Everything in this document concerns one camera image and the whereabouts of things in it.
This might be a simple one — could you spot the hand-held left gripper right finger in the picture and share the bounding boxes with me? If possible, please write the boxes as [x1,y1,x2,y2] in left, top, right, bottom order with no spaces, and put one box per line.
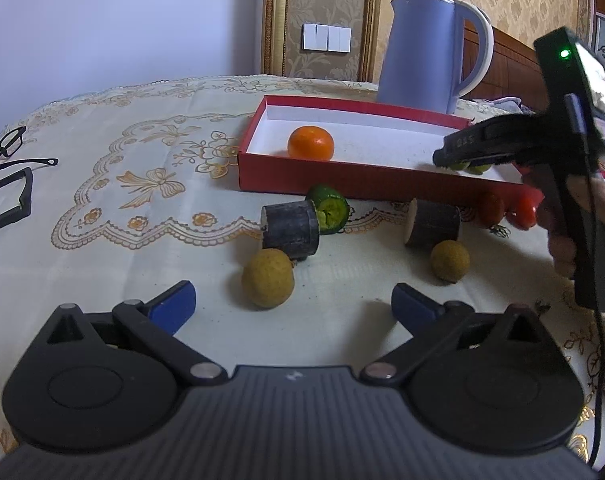
[360,283,563,388]

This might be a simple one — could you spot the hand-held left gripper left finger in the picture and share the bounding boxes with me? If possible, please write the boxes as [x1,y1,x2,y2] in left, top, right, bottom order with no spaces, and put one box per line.
[31,281,228,387]

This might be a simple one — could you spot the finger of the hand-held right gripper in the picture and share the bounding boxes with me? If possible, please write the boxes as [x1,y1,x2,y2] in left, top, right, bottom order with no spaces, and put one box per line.
[431,114,543,171]

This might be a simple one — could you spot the brown longan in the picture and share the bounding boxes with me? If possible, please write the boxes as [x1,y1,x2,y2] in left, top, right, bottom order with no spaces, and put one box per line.
[241,248,296,309]
[430,240,471,284]

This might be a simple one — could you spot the red cherry tomato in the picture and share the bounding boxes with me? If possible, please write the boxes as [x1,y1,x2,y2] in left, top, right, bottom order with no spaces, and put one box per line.
[513,195,538,230]
[477,192,506,227]

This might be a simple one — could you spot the dark sugarcane piece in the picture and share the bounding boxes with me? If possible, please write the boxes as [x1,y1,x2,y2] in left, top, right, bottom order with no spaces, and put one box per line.
[404,198,462,251]
[260,199,321,262]

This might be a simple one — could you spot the green cucumber piece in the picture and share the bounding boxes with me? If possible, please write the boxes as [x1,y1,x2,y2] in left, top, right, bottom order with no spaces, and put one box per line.
[305,185,351,236]

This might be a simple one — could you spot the red cardboard box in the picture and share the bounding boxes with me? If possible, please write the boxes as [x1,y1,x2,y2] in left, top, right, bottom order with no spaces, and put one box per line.
[237,94,546,206]

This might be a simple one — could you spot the person's right hand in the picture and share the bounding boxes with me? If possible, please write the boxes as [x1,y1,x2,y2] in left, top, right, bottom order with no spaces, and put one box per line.
[525,167,605,278]

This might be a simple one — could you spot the pale purple bedding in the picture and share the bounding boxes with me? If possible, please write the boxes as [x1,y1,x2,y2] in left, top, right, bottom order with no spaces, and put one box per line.
[475,95,536,117]

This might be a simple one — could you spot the wooden bed headboard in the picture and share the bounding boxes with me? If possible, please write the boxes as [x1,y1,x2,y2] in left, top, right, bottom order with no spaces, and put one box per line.
[463,25,551,116]

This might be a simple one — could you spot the blue electric kettle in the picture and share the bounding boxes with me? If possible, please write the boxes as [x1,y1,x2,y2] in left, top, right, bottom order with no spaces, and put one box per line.
[376,0,496,116]

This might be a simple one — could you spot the orange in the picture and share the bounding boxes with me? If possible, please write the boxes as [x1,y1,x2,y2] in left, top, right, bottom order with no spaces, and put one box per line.
[287,126,335,162]

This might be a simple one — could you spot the black eyeglasses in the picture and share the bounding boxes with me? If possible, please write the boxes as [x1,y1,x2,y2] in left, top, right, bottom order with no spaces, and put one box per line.
[0,126,59,186]

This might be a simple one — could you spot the white light switch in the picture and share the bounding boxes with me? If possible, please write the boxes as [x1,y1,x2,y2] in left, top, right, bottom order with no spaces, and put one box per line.
[302,22,352,53]

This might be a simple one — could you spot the black rectangular frame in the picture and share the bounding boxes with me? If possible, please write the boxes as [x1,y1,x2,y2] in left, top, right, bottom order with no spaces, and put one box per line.
[0,166,34,233]

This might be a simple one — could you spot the gold wall moulding frame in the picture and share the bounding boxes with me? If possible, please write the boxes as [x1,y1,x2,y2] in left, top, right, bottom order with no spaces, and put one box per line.
[261,0,383,83]

